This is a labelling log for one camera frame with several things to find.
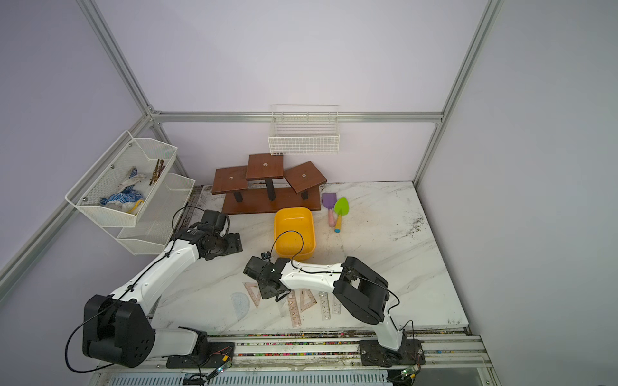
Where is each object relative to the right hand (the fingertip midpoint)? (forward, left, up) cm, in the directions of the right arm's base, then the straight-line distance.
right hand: (274, 289), depth 86 cm
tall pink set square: (-3, -12, -2) cm, 12 cm away
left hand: (+11, +16, +10) cm, 22 cm away
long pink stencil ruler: (-6, -7, -2) cm, 10 cm away
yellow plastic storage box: (+11, -8, +21) cm, 25 cm away
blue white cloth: (+17, +41, +33) cm, 55 cm away
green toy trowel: (+39, -28, -1) cm, 48 cm away
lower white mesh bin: (+21, +46, +12) cm, 52 cm away
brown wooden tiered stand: (+55, +12, -1) cm, 56 cm away
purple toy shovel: (+44, -22, -1) cm, 49 cm away
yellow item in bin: (+15, +39, +31) cm, 52 cm away
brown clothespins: (+30, +39, +31) cm, 58 cm away
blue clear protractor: (-5, +11, -1) cm, 12 cm away
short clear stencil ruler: (-6, -22, -2) cm, 23 cm away
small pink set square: (-3, +7, -2) cm, 8 cm away
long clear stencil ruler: (-6, -18, -2) cm, 19 cm away
